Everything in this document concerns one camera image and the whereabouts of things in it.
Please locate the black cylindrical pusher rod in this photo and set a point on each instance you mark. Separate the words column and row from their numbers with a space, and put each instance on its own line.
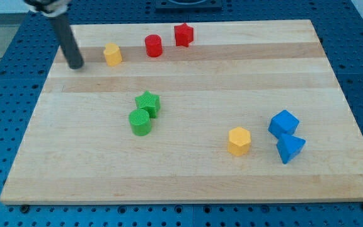
column 63, row 32

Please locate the green star block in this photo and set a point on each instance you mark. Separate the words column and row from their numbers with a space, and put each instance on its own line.
column 149, row 102

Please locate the red star block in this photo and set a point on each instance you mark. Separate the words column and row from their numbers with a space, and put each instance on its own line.
column 184, row 35

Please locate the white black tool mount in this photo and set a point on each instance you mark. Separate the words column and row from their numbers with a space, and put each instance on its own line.
column 49, row 8

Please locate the blue triangle block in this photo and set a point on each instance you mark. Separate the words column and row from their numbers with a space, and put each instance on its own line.
column 289, row 147

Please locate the blue cube block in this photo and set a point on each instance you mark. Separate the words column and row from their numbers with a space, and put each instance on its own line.
column 283, row 123

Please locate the yellow heart block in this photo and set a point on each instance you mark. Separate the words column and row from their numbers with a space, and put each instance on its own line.
column 113, row 55

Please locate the wooden board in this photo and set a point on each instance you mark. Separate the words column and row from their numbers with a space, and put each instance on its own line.
column 79, row 148

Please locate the red cylinder block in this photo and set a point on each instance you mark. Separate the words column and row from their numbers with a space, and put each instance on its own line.
column 153, row 45

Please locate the green cylinder block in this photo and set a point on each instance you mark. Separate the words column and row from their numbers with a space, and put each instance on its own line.
column 140, row 122

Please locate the yellow hexagon block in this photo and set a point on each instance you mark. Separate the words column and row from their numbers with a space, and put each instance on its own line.
column 239, row 141

